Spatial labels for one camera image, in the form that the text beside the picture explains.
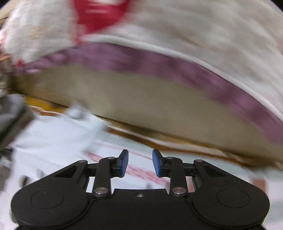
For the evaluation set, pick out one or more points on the checkered floor rug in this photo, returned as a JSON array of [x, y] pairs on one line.
[[140, 172]]

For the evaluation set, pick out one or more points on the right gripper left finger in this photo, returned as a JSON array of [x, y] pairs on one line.
[[108, 168]]

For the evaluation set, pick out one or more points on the beige bed base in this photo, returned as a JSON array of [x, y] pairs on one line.
[[152, 104]]

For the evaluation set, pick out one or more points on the grey folded garment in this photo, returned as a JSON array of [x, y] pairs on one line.
[[15, 116]]

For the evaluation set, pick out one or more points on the white printed t-shirt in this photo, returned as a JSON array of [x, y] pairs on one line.
[[49, 142]]

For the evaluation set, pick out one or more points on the white red quilted blanket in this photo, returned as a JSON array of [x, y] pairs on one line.
[[230, 49]]

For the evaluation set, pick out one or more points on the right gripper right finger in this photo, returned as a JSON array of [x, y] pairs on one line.
[[173, 169]]

